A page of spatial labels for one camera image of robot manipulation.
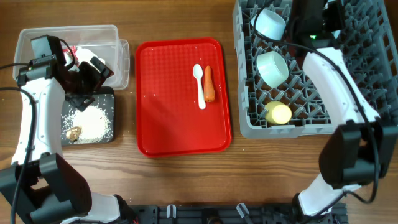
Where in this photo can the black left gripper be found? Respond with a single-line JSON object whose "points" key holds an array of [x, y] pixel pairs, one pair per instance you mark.
{"points": [[94, 72]]}

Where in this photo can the white napkin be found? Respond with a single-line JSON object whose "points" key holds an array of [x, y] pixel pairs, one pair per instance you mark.
{"points": [[84, 55]]}

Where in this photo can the red snack wrapper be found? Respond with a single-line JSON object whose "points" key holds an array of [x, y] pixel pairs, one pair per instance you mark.
{"points": [[69, 54]]}

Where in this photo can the white rice pile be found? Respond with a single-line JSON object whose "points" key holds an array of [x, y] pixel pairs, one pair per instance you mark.
{"points": [[96, 126]]}

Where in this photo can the brown mushroom piece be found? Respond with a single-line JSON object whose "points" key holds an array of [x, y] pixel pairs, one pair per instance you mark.
{"points": [[73, 133]]}

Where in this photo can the white plastic spoon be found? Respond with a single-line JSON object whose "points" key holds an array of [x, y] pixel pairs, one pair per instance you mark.
{"points": [[198, 74]]}

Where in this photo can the orange carrot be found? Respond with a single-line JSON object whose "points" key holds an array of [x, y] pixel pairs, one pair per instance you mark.
{"points": [[209, 91]]}

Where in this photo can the green bowl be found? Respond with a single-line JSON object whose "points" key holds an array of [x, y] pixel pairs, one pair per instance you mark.
{"points": [[272, 68]]}

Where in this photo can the light blue bowl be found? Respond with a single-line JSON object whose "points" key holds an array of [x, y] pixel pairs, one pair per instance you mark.
{"points": [[270, 24]]}

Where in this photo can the yellow cup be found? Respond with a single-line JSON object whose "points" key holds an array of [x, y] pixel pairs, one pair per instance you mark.
{"points": [[278, 113]]}

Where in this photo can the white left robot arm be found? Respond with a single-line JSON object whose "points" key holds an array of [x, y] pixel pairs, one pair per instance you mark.
{"points": [[40, 185]]}

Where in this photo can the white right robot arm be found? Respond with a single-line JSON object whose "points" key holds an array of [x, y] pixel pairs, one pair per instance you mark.
{"points": [[361, 146]]}

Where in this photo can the black waste tray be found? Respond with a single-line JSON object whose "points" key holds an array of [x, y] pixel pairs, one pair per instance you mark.
{"points": [[105, 99]]}

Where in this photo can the clear plastic waste bin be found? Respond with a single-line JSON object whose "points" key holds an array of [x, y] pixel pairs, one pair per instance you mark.
{"points": [[102, 40]]}

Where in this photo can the grey dishwasher rack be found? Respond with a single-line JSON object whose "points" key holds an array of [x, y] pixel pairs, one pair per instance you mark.
{"points": [[369, 53]]}

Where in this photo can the red serving tray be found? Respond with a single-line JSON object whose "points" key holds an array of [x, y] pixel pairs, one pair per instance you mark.
{"points": [[169, 121]]}

